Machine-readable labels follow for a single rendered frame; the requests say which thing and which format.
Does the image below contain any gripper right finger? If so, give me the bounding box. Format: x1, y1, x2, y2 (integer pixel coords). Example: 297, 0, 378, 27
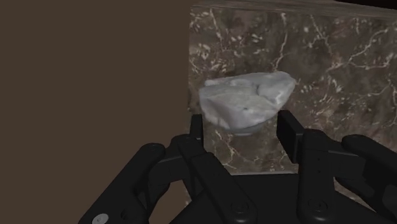
276, 109, 397, 224

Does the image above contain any pale grey crumpled lump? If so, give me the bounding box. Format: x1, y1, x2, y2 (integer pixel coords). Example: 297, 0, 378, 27
198, 71, 296, 136

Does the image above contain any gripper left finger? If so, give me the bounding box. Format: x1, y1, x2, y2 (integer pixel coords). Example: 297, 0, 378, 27
78, 113, 258, 224

